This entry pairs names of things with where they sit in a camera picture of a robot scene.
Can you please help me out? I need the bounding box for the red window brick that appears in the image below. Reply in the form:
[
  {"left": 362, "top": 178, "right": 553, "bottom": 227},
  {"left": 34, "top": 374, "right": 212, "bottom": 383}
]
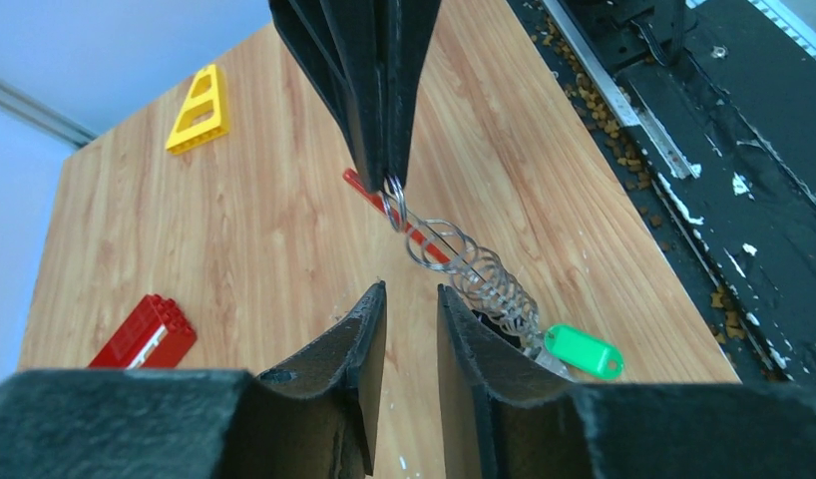
[{"left": 88, "top": 294, "right": 198, "bottom": 369}]

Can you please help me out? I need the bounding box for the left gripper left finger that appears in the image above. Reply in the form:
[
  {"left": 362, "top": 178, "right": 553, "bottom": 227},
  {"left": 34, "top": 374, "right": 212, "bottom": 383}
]
[{"left": 0, "top": 281, "right": 387, "bottom": 478}]

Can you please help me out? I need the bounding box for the yellow triangular brick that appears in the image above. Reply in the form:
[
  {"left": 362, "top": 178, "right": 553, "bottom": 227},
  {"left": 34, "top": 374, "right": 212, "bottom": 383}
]
[{"left": 166, "top": 64, "right": 230, "bottom": 155}]

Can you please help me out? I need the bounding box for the green tag key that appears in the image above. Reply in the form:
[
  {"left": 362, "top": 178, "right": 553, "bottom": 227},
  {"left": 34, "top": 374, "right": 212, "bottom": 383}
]
[{"left": 527, "top": 324, "right": 624, "bottom": 381}]

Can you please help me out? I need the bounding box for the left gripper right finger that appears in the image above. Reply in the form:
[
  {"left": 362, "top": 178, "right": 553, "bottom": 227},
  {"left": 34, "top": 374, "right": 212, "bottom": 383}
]
[{"left": 437, "top": 285, "right": 816, "bottom": 478}]

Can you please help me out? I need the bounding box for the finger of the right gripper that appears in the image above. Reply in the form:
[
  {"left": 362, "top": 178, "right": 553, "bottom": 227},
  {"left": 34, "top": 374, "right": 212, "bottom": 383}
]
[
  {"left": 268, "top": 0, "right": 386, "bottom": 193},
  {"left": 354, "top": 1, "right": 441, "bottom": 189}
]

